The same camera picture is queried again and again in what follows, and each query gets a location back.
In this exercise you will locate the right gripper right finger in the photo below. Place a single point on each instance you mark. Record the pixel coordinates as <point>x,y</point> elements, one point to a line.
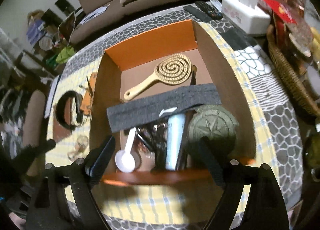
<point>215,156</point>

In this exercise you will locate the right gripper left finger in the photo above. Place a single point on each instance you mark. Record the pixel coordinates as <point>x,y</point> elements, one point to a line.
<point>98,159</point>

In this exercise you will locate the white plastic scoop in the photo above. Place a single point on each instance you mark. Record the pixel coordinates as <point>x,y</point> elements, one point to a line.
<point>124,160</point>

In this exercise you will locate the green compass plaque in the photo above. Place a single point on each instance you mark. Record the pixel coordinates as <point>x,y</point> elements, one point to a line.
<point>217,124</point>

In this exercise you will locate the white tube bottle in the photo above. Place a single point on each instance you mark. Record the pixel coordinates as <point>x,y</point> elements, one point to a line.
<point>174,138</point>

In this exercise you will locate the beige spiral hair brush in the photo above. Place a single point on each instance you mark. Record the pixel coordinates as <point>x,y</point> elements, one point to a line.
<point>173,70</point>

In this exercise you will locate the dark wooden brush pen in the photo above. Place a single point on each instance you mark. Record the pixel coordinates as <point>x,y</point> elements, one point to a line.
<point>193,75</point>

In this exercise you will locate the brown leather pouch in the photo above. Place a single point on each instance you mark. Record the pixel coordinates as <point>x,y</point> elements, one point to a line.
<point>59,132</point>

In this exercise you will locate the orange fabric pouch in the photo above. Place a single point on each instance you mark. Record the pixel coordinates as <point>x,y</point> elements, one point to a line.
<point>87,101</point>

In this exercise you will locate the yellow plaid tablecloth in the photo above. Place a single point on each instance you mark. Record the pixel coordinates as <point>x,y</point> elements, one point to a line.
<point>204,194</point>

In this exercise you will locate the orange cardboard box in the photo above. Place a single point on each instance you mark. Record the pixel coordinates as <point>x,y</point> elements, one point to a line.
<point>129,62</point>

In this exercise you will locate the wicker basket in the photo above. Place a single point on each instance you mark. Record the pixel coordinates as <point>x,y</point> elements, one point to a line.
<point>289,77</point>

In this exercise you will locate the white tissue box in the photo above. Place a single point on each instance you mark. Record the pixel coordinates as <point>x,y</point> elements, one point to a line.
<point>253,21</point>

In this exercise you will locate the black remote control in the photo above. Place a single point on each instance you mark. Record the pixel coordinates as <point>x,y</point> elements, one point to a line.
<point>204,12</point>

